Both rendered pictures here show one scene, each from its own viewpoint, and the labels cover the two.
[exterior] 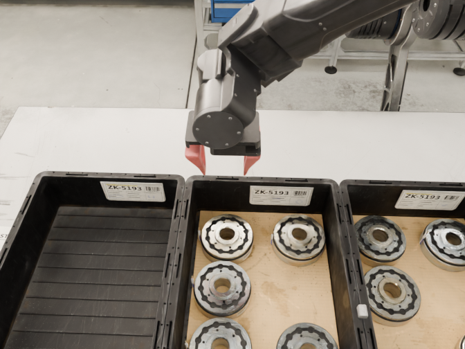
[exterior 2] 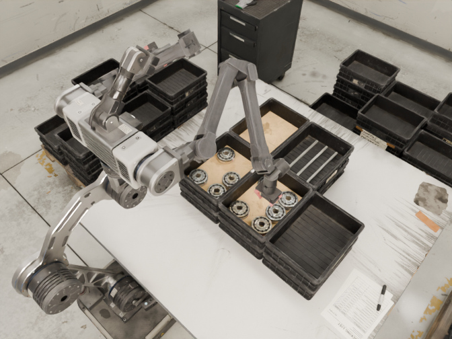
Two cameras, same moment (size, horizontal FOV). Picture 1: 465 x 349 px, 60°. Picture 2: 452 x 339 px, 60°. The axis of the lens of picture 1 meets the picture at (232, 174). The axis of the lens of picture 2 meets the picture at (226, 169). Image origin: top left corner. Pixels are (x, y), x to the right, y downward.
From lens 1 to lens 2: 171 cm
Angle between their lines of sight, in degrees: 74
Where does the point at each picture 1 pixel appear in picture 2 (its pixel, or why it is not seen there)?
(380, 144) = (142, 242)
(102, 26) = not seen: outside the picture
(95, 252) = (307, 257)
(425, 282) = (216, 177)
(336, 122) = (143, 268)
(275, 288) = (258, 205)
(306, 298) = (252, 197)
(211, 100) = (284, 164)
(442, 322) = (224, 169)
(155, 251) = (286, 242)
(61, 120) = not seen: outside the picture
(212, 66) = (275, 173)
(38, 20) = not seen: outside the picture
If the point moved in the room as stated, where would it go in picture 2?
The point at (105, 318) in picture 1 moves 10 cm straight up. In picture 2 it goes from (314, 233) to (318, 222)
